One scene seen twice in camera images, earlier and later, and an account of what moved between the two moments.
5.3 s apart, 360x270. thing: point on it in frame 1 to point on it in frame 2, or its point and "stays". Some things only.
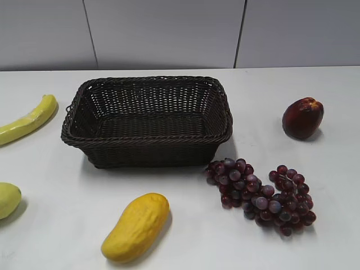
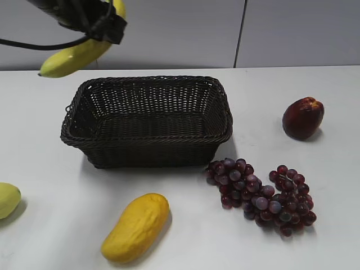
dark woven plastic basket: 148,121 stays
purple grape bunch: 290,210 stays
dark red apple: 302,118 stays
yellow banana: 16,130 to 76,57
